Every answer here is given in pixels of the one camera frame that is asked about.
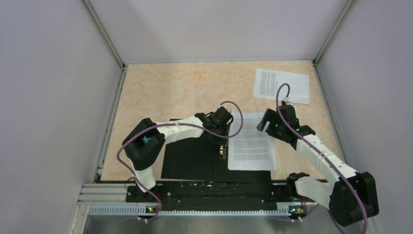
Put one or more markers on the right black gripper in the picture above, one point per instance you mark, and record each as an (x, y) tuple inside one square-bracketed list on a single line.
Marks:
[(272, 116)]

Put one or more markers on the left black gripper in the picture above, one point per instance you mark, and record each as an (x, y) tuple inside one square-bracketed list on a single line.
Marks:
[(218, 141)]

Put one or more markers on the single printed paper sheet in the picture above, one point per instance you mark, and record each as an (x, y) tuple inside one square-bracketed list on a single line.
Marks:
[(269, 82)]

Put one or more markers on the printed paper stack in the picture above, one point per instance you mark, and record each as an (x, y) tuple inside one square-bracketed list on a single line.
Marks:
[(250, 149)]

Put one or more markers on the teal folder black inside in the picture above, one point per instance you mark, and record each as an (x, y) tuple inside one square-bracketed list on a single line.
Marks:
[(205, 159)]

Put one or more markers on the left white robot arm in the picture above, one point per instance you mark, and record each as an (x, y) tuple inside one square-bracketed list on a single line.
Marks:
[(143, 144)]

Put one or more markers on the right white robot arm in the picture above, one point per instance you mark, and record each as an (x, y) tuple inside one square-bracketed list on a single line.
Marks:
[(348, 195)]

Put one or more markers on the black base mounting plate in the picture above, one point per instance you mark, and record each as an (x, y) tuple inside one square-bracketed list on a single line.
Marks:
[(218, 197)]

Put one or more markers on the blue orange toy car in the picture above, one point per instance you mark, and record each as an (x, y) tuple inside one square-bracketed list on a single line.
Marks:
[(146, 139)]

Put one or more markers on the aluminium frame rail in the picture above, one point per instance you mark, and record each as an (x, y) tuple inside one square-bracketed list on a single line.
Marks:
[(113, 196)]

